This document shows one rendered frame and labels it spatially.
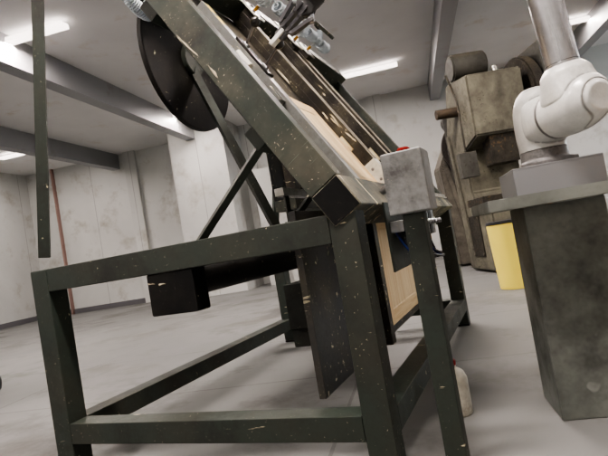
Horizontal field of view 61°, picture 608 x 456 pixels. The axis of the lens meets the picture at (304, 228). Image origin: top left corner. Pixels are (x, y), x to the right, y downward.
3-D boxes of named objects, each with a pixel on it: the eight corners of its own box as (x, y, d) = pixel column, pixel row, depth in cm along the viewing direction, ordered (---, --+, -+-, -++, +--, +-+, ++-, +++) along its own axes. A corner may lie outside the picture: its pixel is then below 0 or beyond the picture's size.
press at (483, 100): (458, 270, 718) (422, 73, 728) (558, 255, 693) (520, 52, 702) (470, 281, 576) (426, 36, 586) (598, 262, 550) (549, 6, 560)
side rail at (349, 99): (427, 204, 352) (440, 193, 348) (327, 92, 377) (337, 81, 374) (429, 204, 359) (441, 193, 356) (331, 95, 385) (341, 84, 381)
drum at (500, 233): (535, 280, 494) (523, 216, 496) (548, 285, 455) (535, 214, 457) (492, 287, 500) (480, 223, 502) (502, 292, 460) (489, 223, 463)
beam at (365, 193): (335, 228, 154) (361, 203, 150) (310, 198, 156) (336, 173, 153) (441, 217, 357) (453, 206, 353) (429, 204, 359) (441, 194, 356)
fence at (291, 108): (349, 187, 178) (357, 180, 177) (194, 8, 200) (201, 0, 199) (354, 188, 182) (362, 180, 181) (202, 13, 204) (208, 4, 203)
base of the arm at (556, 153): (567, 165, 190) (564, 149, 190) (580, 157, 169) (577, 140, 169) (515, 175, 196) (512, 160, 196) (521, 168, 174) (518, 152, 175)
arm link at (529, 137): (550, 151, 190) (539, 93, 191) (583, 140, 172) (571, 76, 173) (509, 157, 188) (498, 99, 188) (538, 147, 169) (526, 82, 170)
